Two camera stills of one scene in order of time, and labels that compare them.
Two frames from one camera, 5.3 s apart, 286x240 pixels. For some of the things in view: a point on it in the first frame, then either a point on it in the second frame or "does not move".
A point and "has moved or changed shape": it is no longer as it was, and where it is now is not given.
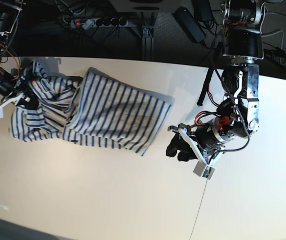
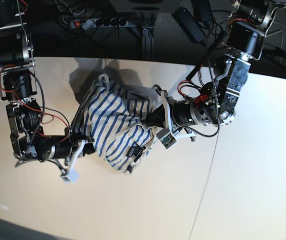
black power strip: [88, 23] does not move
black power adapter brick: [190, 24] does not move
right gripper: [207, 157] → [157, 118]
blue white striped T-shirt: [98, 108] has moved or changed shape
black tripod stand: [278, 52] does not move
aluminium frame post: [148, 33] does not move
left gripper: [24, 91] → [66, 167]
